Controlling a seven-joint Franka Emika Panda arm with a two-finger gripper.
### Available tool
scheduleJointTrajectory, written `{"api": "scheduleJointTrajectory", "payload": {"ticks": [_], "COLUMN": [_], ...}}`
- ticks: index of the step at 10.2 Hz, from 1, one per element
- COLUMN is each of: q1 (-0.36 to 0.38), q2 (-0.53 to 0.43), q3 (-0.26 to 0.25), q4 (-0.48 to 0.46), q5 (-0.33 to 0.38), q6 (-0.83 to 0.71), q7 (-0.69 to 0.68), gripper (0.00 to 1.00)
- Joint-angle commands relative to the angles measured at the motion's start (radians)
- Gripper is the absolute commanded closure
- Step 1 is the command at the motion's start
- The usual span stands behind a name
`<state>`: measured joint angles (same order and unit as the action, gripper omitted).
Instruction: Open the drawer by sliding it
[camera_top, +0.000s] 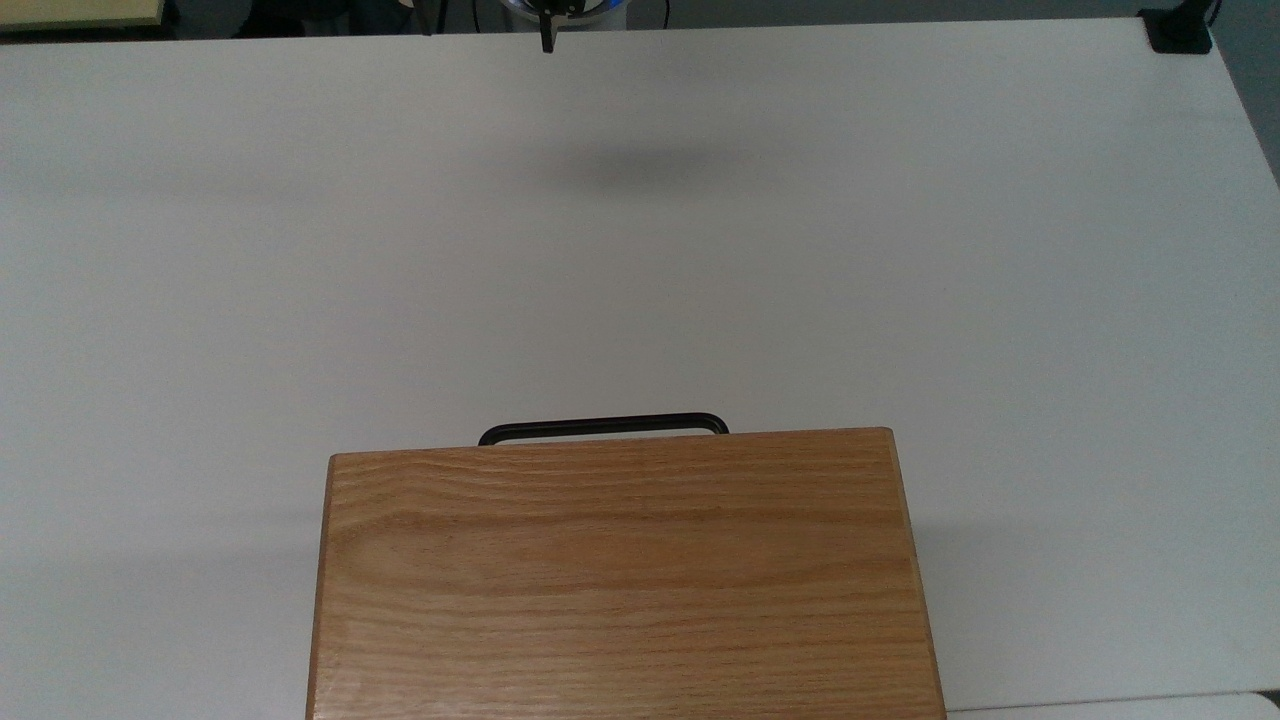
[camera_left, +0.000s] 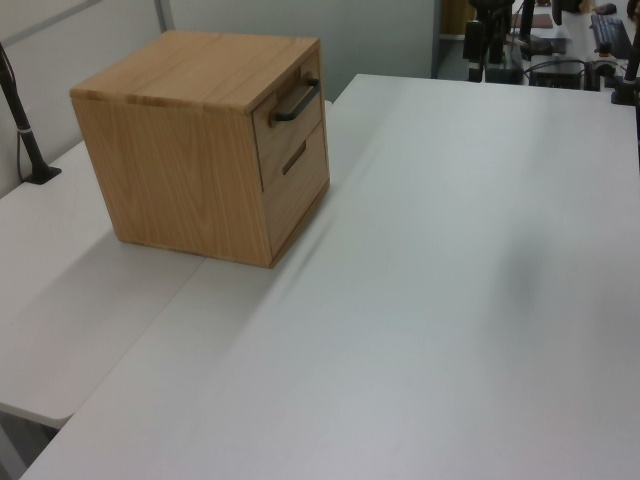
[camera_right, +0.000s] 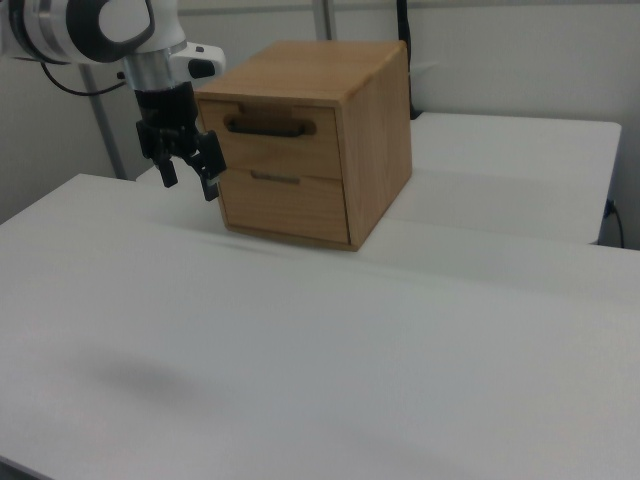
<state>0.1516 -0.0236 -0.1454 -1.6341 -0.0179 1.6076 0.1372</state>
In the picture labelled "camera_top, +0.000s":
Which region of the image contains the black metal drawer handle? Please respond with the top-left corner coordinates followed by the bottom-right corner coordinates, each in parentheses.
top-left (478, 413), bottom-right (730, 447)

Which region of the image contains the yellow board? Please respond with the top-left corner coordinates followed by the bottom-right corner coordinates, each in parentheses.
top-left (0, 0), bottom-right (166, 31)

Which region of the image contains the wooden drawer cabinet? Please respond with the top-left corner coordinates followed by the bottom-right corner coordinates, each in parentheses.
top-left (306, 427), bottom-right (948, 720)

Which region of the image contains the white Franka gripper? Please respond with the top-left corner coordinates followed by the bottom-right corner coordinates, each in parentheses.
top-left (503, 0), bottom-right (627, 54)

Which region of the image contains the black table clamp mount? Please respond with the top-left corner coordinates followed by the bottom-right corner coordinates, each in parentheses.
top-left (1140, 0), bottom-right (1223, 54)

